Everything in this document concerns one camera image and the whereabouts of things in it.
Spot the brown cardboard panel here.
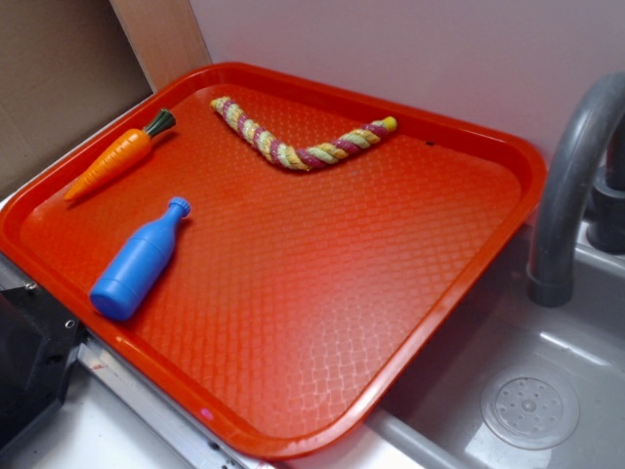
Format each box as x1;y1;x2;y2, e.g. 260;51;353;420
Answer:
1;1;151;196

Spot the grey curved faucet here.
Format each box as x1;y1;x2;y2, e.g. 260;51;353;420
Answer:
527;71;624;307

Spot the orange toy carrot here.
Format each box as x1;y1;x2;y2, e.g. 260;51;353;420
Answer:
63;108;176;202

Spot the aluminium rail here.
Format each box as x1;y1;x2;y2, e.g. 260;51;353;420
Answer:
77;338;269;468

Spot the multicolour twisted rope toy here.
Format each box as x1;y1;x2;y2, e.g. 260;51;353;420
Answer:
210;96;398;172

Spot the grey toy sink basin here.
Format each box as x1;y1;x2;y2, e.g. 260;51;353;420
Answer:
368;231;624;468

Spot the dark grey faucet knob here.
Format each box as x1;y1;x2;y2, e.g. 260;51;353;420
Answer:
586;139;624;254

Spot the red plastic tray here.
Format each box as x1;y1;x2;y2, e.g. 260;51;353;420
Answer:
1;64;546;460

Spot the blue plastic toy bottle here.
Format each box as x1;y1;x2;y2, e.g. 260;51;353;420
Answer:
89;197;190;321

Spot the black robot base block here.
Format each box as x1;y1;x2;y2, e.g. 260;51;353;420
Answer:
1;282;84;454

